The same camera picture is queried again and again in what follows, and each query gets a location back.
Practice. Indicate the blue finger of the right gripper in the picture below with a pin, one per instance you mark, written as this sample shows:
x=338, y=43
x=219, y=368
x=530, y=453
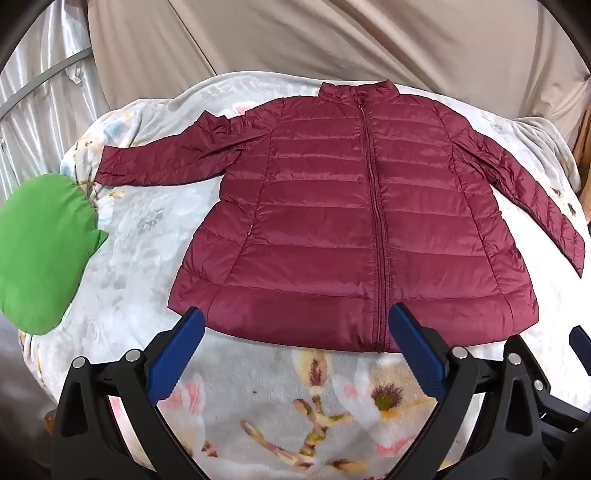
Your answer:
x=580, y=343

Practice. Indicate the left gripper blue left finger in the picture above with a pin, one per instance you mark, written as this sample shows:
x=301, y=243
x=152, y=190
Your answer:
x=168, y=354

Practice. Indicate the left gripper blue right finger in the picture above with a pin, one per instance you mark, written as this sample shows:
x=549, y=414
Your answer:
x=423, y=349

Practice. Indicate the maroon quilted puffer jacket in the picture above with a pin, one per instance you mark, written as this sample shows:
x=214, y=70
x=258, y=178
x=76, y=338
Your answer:
x=332, y=208

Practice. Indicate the white floral fleece blanket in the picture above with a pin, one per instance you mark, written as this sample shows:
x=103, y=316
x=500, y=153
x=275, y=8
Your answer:
x=254, y=411

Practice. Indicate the green cushion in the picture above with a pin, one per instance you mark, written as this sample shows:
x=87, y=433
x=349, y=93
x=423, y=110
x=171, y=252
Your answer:
x=48, y=234

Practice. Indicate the beige fabric drape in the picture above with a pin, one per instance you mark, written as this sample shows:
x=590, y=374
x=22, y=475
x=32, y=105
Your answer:
x=511, y=58

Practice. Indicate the silver satin curtain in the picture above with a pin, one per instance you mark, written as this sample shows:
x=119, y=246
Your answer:
x=50, y=93

